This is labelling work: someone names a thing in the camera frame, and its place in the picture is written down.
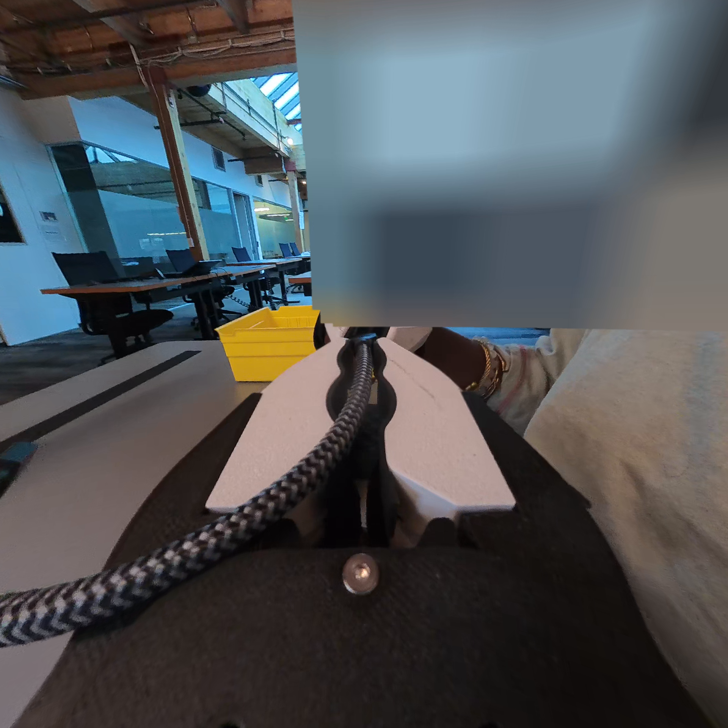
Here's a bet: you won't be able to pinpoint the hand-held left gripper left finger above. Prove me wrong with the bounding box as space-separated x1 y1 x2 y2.
205 336 365 549

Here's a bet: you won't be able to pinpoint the dark flat object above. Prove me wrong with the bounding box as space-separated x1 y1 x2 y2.
0 441 38 496

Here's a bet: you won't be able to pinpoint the gold bracelets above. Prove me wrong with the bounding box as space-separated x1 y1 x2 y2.
465 337 510 399

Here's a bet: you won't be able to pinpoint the wooden support post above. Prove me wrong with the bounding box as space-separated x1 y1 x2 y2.
143 65 210 262

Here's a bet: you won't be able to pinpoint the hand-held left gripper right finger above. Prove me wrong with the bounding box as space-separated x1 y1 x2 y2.
372 337 516 548

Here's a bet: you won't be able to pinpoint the black white braided usb cable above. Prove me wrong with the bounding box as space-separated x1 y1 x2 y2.
0 336 379 649

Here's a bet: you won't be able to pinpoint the yellow plastic bin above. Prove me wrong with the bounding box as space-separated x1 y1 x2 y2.
215 305 322 383

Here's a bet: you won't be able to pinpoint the wooden top office desk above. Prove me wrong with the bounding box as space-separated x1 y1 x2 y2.
224 257 303 312
41 267 235 360

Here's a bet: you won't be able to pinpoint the person's right hand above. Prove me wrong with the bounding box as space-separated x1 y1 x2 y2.
424 327 490 393

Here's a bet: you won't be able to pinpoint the white door with dark window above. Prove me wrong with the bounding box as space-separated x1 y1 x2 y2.
0 171 28 345

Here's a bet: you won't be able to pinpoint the person's right forearm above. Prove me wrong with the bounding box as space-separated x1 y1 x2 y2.
486 329 589 436

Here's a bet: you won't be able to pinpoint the black office chair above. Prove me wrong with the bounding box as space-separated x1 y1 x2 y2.
231 246 286 309
165 248 242 322
52 251 174 350

